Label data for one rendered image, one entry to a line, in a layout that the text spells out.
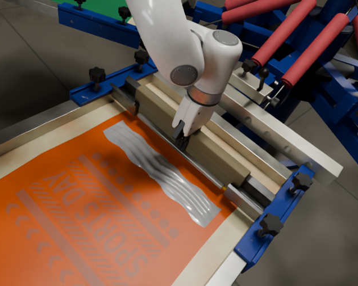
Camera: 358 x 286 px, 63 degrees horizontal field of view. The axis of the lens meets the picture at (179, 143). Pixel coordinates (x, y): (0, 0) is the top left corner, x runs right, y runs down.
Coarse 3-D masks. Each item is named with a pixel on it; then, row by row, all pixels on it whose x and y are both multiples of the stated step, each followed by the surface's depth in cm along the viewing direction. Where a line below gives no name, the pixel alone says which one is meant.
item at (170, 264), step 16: (176, 160) 76; (192, 176) 74; (144, 192) 68; (160, 192) 69; (208, 192) 72; (160, 208) 66; (176, 208) 67; (224, 208) 70; (176, 224) 65; (192, 224) 66; (208, 224) 67; (176, 240) 62; (192, 240) 63; (160, 256) 59; (176, 256) 60; (192, 256) 61; (32, 272) 52; (48, 272) 53; (144, 272) 57; (160, 272) 57; (176, 272) 58
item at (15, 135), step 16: (144, 80) 90; (160, 80) 90; (176, 96) 89; (48, 112) 72; (64, 112) 73; (80, 112) 77; (16, 128) 67; (32, 128) 68; (48, 128) 71; (208, 128) 86; (224, 128) 83; (0, 144) 63; (16, 144) 67; (240, 144) 81; (256, 144) 82; (256, 160) 80; (272, 160) 79; (272, 176) 79; (288, 176) 77; (240, 256) 60; (224, 272) 57; (240, 272) 58
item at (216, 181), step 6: (138, 114) 78; (144, 120) 77; (150, 120) 77; (150, 126) 77; (156, 126) 77; (156, 132) 76; (162, 132) 76; (168, 138) 75; (174, 144) 74; (180, 150) 73; (186, 156) 73; (192, 162) 72; (198, 162) 72; (198, 168) 71; (204, 168) 71; (204, 174) 71; (210, 174) 71; (216, 180) 70; (222, 186) 69
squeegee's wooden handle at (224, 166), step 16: (144, 96) 74; (144, 112) 78; (160, 112) 73; (160, 128) 76; (176, 128) 72; (192, 144) 71; (208, 144) 68; (208, 160) 70; (224, 160) 66; (224, 176) 68; (240, 176) 65
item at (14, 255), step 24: (120, 120) 80; (72, 144) 72; (96, 144) 73; (168, 144) 79; (24, 168) 65; (48, 168) 66; (120, 168) 71; (0, 192) 60; (0, 216) 57; (0, 240) 54; (24, 240) 55; (0, 264) 52; (24, 264) 53
